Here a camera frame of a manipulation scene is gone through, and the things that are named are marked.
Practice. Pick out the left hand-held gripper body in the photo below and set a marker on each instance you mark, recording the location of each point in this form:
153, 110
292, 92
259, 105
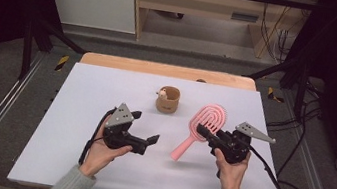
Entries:
123, 138

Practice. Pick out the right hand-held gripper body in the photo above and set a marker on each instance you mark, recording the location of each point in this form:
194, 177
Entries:
233, 144

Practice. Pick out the pink hairbrush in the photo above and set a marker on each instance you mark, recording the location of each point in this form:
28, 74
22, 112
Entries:
210, 117

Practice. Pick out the person's left hand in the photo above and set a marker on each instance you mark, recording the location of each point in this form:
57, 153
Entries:
97, 154

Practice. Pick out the person's right hand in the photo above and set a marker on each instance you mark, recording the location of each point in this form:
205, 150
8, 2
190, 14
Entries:
231, 178

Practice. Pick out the tan bear pen holder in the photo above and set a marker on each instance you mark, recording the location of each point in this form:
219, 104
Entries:
168, 106

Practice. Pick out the wooden table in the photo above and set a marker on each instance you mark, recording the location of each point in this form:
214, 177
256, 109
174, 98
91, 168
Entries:
160, 69

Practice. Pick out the white table cover board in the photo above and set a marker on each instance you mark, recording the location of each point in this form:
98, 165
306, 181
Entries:
88, 96

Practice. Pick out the yellow black hazard tape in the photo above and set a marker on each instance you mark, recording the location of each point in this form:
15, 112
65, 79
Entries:
274, 95
62, 62

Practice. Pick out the black metal stand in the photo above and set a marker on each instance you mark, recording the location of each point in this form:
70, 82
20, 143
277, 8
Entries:
301, 90
27, 50

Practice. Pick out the light wooden desk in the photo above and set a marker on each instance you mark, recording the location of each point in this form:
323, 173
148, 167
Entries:
204, 2

